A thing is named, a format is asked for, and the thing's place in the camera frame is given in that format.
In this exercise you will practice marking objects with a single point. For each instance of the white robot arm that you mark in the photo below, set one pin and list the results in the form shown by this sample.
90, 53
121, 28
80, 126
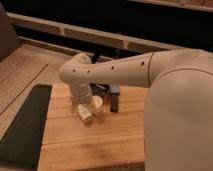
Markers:
178, 111

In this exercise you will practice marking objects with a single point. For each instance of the white round sponge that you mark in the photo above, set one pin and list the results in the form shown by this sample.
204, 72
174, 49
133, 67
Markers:
97, 103

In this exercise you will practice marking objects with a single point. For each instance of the black bowl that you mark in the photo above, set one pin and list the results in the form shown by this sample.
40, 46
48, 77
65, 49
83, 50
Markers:
100, 89

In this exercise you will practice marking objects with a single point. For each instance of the black rectangular block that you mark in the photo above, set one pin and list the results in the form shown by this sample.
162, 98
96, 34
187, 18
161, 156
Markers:
114, 103

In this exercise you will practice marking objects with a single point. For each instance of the white bottle lying down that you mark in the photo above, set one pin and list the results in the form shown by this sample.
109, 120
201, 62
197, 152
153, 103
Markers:
84, 114

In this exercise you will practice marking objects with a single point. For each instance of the black mat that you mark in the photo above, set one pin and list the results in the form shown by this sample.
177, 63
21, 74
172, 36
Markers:
21, 144

